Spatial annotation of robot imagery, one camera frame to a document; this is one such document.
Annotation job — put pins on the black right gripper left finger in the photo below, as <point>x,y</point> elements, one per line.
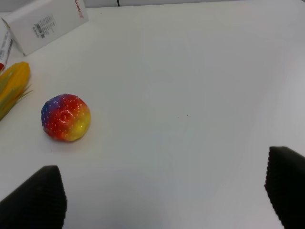
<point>38,203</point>

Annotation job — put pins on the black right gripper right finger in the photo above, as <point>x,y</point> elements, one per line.
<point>285,186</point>

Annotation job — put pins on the rainbow dimpled ball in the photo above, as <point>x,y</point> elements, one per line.
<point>65,117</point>

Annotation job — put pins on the yellow toy corn cob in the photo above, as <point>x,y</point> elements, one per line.
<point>13,86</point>

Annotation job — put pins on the white labelled packet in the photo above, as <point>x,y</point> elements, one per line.
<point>5,47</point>

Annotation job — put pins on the white cardboard box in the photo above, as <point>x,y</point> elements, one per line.
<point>40,22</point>

